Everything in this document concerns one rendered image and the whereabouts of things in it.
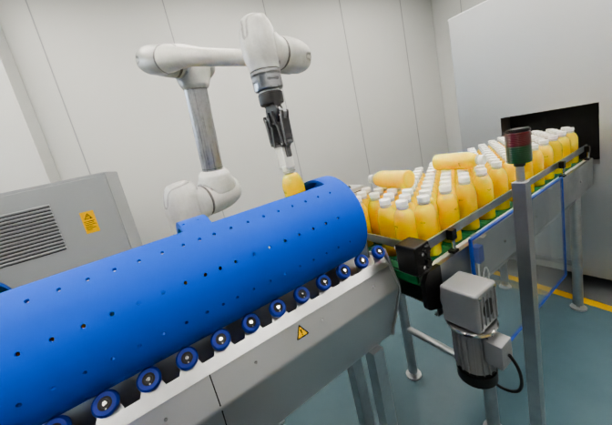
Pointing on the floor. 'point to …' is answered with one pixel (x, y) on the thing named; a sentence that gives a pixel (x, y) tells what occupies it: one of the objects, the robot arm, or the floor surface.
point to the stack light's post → (529, 298)
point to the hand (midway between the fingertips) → (284, 157)
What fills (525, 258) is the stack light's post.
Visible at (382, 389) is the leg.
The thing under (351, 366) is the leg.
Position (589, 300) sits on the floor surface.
